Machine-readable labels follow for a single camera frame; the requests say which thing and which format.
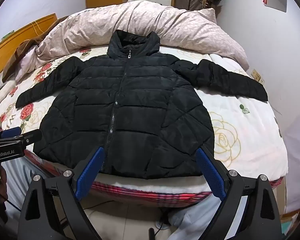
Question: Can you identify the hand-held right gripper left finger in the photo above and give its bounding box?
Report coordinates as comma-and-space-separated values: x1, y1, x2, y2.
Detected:
17, 146, 105, 240

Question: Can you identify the brown fleece blanket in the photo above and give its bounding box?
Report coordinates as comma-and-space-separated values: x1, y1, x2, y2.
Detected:
2, 38, 44, 83

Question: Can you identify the floral rose blanket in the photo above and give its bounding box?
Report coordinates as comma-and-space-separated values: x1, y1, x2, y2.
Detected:
0, 44, 289, 195

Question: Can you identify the wooden headboard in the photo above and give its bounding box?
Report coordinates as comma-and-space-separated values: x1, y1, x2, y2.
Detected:
0, 13, 58, 80

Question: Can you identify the black puffer jacket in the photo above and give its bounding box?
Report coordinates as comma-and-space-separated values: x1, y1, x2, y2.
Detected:
16, 29, 269, 180

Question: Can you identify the lilac pillow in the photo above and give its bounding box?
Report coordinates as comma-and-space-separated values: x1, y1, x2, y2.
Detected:
15, 51, 39, 82

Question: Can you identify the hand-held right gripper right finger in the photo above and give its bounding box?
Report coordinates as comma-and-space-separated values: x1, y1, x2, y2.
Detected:
195, 145, 283, 240

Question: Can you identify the white rolled pillow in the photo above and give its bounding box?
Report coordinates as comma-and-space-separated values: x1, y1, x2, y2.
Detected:
0, 86, 17, 105

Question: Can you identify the wall socket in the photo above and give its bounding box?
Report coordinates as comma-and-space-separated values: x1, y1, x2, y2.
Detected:
251, 69, 265, 85

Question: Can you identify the yellow cord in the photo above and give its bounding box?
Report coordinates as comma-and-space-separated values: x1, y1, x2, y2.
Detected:
31, 19, 45, 36

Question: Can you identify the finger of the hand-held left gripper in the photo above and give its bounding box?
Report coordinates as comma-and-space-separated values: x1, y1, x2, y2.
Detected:
1, 127, 22, 139
15, 129, 43, 145

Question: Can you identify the black floor cable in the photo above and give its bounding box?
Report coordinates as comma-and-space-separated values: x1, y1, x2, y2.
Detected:
149, 205, 172, 240

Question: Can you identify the pink leaf-print duvet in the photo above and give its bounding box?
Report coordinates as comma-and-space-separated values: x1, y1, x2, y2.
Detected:
35, 0, 250, 70

